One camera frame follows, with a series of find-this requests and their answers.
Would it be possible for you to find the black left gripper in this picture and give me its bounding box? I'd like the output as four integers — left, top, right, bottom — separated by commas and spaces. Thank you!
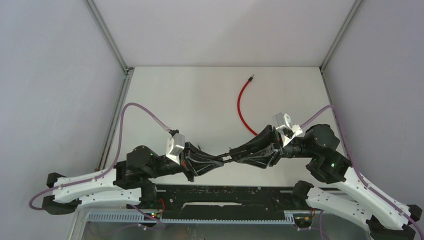
148, 141, 225, 182

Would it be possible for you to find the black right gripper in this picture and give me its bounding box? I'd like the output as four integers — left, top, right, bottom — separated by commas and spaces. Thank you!
233, 125, 314, 169

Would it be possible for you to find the black padlock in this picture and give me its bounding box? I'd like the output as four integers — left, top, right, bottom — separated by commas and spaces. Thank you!
214, 147, 249, 164

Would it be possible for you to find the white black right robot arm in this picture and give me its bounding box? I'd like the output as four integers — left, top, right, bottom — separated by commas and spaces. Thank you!
229, 124, 423, 240

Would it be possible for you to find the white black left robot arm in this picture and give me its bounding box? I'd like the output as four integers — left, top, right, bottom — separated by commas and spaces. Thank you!
40, 142, 229, 215

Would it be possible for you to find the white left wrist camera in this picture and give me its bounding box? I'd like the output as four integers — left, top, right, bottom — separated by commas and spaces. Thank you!
165, 133, 186, 165

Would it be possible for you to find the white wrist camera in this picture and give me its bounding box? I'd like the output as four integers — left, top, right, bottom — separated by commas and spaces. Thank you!
272, 112, 303, 147
165, 133, 186, 165

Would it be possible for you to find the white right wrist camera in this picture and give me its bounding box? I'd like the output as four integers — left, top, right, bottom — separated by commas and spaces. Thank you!
272, 112, 303, 147

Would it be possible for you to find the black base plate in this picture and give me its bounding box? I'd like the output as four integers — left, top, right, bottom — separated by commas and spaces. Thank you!
137, 184, 318, 223

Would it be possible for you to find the red cable lock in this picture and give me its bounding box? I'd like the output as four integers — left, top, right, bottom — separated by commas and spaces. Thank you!
236, 74, 258, 136

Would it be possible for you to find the aluminium frame rail right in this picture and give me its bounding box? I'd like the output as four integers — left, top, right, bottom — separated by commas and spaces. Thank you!
319, 0, 382, 240

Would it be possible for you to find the aluminium frame rail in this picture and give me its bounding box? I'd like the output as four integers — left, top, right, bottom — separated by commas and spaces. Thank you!
67, 0, 135, 240
319, 0, 382, 240

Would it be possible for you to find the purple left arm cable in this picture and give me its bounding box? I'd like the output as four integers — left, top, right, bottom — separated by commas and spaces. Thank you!
28, 102, 180, 211

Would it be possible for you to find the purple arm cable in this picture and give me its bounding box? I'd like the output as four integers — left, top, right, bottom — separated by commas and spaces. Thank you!
28, 102, 180, 211
299, 104, 424, 238

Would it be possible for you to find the aluminium frame rail left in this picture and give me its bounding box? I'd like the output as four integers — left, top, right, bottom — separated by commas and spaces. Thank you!
67, 0, 135, 240

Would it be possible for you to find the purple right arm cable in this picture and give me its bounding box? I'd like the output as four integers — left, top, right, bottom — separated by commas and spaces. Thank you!
299, 104, 424, 238

